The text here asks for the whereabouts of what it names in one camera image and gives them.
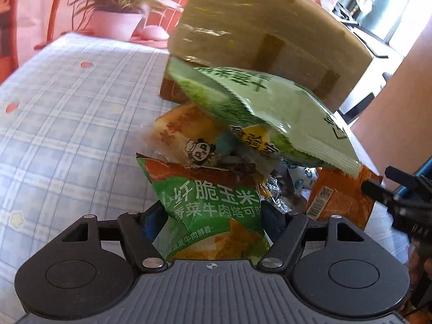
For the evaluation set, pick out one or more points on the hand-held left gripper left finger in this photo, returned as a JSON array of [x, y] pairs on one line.
[[152, 222]]

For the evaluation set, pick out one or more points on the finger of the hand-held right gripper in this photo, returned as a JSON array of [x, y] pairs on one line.
[[381, 195], [405, 177]]

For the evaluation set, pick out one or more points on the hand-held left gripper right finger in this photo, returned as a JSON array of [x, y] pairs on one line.
[[273, 224]]

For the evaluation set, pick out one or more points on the orange snack bag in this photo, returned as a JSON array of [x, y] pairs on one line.
[[341, 195]]

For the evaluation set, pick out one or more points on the green orange corn chip bag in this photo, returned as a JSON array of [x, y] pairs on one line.
[[209, 202]]

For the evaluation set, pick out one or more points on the cardboard box with plastic liner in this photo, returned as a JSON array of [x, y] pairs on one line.
[[270, 23]]

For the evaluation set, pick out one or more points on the person's right hand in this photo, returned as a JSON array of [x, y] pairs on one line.
[[414, 260]]

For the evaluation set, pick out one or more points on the crinkled silver foil wrapper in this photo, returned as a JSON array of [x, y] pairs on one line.
[[283, 192]]

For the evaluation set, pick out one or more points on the brown wooden panel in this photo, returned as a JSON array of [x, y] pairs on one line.
[[398, 108]]

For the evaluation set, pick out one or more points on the orange bread packet panda print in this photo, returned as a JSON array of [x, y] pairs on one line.
[[179, 128]]

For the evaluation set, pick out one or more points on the light green snack bag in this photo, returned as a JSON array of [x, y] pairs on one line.
[[287, 108]]

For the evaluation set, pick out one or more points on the blue checkered tablecloth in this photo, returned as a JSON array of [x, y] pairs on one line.
[[67, 125]]

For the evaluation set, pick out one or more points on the white round desk lamp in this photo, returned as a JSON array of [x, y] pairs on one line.
[[364, 3]]

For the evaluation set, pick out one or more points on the pink rounded ornament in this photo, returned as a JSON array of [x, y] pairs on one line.
[[153, 33]]

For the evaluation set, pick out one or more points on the potted plant in pink pot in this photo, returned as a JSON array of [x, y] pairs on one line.
[[114, 23]]

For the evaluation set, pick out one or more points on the red chair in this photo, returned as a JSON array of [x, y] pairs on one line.
[[54, 6]]

